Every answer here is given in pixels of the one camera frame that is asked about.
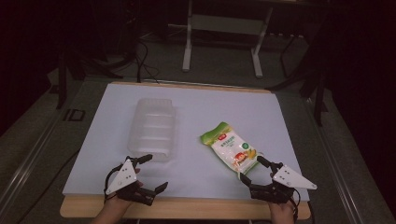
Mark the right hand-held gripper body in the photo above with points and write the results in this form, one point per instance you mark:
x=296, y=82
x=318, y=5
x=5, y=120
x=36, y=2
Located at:
x=289, y=180

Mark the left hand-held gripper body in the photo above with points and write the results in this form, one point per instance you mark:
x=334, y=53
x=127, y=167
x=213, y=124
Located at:
x=124, y=177

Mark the clear plastic container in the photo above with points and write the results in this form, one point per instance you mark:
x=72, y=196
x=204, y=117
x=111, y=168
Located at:
x=152, y=130

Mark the white and green snack packet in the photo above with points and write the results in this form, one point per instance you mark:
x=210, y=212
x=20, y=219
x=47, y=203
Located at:
x=232, y=147

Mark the person's left hand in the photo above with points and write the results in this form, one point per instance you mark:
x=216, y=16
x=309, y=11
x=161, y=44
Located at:
x=120, y=204

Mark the person's right hand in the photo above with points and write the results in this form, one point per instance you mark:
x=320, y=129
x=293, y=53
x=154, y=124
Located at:
x=282, y=211

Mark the wooden table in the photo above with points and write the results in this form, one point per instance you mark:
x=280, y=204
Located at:
x=186, y=211

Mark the white table mat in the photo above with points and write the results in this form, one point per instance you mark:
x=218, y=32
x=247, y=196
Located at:
x=199, y=102

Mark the black metal stand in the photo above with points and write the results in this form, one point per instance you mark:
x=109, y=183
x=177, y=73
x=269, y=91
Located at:
x=318, y=102

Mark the black floor plate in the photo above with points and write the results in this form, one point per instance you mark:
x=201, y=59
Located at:
x=74, y=114

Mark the white metal stand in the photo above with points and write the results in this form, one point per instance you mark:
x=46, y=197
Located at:
x=186, y=46

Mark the aluminium rail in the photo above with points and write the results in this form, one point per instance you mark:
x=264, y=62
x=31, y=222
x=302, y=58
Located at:
x=336, y=174
x=28, y=161

